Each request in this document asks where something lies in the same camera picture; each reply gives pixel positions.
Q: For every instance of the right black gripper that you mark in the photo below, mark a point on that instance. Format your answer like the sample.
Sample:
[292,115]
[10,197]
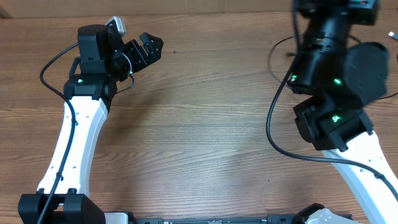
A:
[359,10]

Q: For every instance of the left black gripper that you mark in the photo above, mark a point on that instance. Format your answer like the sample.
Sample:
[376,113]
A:
[153,55]

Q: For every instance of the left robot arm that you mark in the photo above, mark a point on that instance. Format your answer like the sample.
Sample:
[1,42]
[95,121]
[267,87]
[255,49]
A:
[62,195]

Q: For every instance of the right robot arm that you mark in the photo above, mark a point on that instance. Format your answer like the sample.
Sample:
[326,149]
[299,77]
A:
[340,80]

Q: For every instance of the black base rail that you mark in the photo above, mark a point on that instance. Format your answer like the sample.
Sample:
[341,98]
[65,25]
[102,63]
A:
[315,214]

